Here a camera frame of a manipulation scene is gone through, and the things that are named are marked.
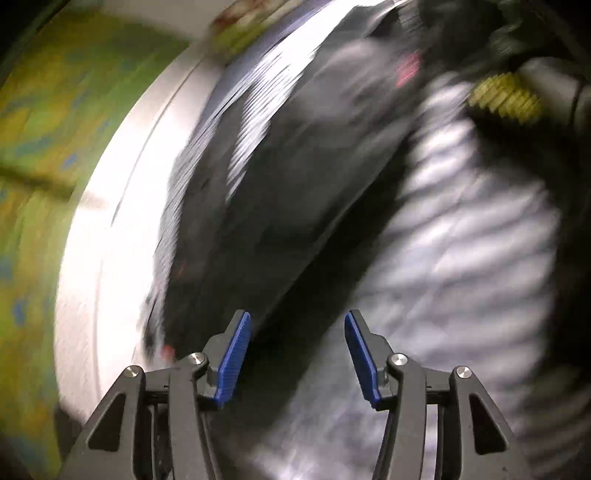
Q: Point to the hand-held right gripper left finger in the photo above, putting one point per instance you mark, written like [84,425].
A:
[235,350]

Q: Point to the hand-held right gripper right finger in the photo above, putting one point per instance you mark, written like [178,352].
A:
[362,355]

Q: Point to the black garment with red cuff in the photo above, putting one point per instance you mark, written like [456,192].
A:
[295,161]

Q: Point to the grey striped quilt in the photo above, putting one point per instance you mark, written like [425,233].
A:
[485,240]

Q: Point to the yellow ribbed cloth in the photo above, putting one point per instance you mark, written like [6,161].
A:
[508,99]

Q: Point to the green folded blanket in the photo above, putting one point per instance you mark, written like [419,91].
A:
[240,37]

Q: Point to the dark grey garment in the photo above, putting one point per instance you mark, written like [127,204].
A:
[554,78]

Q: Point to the green wall poster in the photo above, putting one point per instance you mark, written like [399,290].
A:
[46,115]

